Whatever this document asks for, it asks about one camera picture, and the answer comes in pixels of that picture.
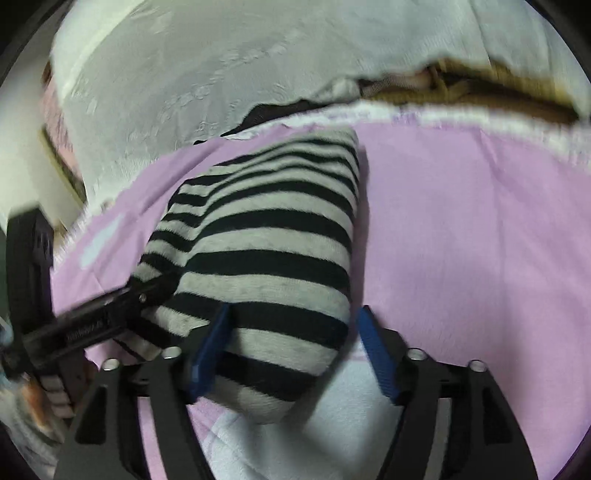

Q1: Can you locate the black and white striped sweater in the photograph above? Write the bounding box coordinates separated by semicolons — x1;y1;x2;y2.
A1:
113;128;366;425

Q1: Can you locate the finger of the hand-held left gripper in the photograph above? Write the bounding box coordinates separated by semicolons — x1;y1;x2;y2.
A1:
53;274;182;361

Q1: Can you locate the purple blanket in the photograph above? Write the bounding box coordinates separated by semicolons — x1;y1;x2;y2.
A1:
50;104;591;480

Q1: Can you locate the white blanket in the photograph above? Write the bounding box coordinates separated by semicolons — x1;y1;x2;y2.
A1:
50;0;591;206

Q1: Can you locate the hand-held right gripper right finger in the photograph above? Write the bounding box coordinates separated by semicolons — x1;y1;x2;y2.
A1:
358;305;540;480

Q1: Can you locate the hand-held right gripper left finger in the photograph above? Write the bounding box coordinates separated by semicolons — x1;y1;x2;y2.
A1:
53;304;232;480

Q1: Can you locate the brown striped cloth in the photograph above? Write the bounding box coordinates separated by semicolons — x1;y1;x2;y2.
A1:
360;58;580;126

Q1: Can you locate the dark cloth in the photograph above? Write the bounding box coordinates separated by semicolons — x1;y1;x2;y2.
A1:
194;98;335;145

